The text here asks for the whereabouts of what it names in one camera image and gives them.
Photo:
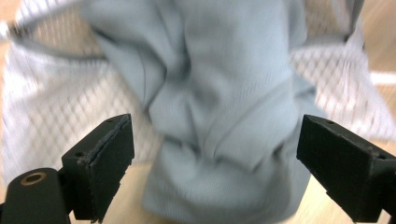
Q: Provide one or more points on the white mesh laundry bag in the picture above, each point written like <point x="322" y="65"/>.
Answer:
<point x="62" y="93"/>

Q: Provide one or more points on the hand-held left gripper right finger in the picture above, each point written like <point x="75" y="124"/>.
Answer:
<point x="342" y="168"/>

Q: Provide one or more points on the light blue garment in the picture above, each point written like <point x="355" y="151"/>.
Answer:
<point x="224" y="109"/>

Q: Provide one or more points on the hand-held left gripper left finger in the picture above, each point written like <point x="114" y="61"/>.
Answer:
<point x="102" y="165"/>

